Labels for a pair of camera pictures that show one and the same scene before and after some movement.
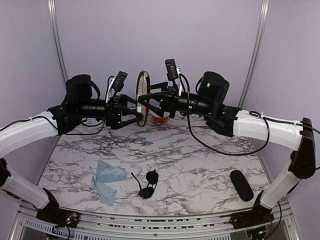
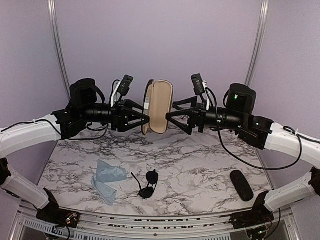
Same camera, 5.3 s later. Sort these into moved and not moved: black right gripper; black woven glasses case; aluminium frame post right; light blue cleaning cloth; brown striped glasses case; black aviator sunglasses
Moved: brown striped glasses case; black right gripper
Not moved: aluminium frame post right; black aviator sunglasses; black woven glasses case; light blue cleaning cloth
